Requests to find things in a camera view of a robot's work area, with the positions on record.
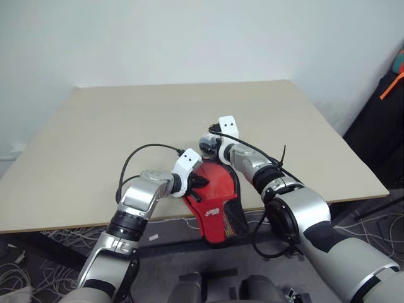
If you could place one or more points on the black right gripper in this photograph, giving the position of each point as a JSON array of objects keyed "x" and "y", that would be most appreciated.
[{"x": 209, "y": 146}]

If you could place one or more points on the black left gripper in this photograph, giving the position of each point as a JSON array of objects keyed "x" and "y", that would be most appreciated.
[{"x": 199, "y": 181}]

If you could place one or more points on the black red paddle case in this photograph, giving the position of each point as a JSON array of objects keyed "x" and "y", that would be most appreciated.
[{"x": 214, "y": 221}]

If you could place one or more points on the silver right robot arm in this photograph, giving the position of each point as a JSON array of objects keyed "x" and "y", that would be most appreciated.
[{"x": 303, "y": 208}]

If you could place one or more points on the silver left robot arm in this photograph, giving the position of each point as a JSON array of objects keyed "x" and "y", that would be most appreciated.
[{"x": 139, "y": 195}]

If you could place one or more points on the grey tape piece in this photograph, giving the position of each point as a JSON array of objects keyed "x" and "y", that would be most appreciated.
[{"x": 153, "y": 237}]

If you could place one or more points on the dark grey rounded shape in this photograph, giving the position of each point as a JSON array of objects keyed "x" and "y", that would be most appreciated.
[
  {"x": 260, "y": 288},
  {"x": 184, "y": 288}
]

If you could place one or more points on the small black white device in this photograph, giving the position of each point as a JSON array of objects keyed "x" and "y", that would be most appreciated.
[{"x": 295, "y": 296}]

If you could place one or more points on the black cabinet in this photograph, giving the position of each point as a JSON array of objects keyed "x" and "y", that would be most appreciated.
[{"x": 372, "y": 139}]

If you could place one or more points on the teal orange object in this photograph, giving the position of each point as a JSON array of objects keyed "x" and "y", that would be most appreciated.
[{"x": 399, "y": 61}]

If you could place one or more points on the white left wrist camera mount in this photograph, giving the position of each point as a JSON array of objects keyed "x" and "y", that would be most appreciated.
[{"x": 187, "y": 161}]

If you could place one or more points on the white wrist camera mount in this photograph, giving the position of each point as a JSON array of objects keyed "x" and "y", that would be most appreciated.
[
  {"x": 187, "y": 161},
  {"x": 228, "y": 126}
]

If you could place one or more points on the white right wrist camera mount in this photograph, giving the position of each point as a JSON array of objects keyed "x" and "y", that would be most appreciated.
[{"x": 228, "y": 126}]

